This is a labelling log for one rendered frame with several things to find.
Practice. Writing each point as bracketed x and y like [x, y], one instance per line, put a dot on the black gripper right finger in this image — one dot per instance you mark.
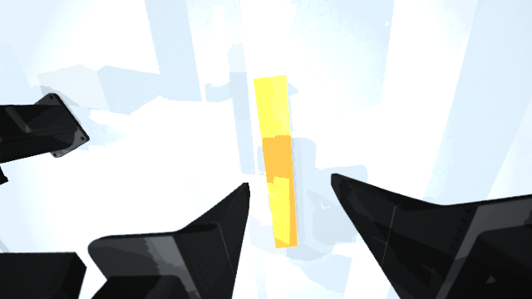
[421, 246]

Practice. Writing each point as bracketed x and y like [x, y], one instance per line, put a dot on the yellow bar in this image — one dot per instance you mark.
[272, 104]

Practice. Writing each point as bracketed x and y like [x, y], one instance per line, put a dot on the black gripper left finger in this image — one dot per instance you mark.
[204, 254]

